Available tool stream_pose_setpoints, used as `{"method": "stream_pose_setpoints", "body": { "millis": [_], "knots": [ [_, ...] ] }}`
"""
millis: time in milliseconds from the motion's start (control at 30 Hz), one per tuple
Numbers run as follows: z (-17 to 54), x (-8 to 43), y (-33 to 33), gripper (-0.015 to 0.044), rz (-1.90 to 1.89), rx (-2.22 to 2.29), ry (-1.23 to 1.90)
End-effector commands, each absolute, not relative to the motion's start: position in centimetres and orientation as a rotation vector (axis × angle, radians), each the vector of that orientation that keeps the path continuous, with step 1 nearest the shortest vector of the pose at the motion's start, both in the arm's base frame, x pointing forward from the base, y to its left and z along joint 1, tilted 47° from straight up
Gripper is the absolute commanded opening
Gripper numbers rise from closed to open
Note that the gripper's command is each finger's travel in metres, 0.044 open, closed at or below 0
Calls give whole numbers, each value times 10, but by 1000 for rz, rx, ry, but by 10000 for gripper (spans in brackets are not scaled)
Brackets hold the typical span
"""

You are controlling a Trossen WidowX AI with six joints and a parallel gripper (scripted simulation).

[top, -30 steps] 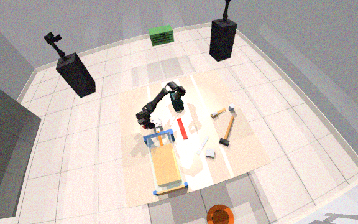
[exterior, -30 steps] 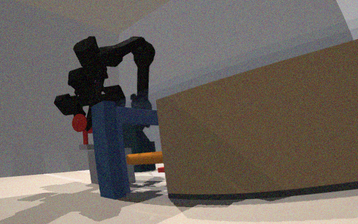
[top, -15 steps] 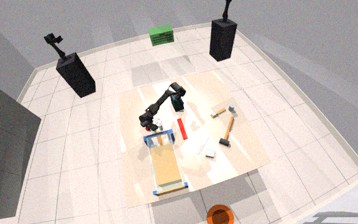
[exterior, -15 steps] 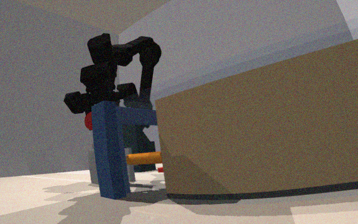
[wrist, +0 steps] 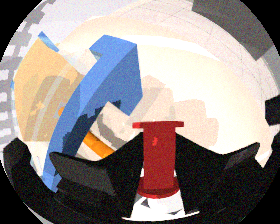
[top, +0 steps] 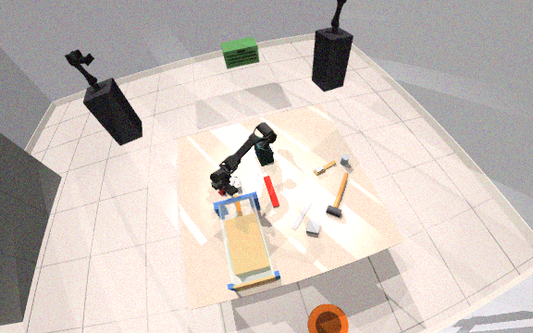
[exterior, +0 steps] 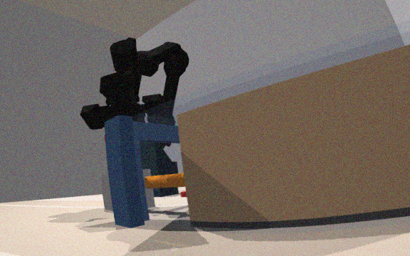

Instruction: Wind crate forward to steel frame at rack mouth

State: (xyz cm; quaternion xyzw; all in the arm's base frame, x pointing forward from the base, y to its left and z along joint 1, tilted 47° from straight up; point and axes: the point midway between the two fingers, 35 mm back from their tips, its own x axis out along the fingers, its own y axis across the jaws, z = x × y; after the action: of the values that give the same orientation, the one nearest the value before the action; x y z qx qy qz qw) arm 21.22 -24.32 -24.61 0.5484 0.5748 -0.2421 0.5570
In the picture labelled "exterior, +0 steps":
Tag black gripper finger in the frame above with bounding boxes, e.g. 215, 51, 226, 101
98, 110, 112, 127
124, 106, 141, 117

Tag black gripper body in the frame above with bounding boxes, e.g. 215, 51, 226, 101
80, 83, 164, 130

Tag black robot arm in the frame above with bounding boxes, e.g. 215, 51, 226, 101
100, 38, 189, 106

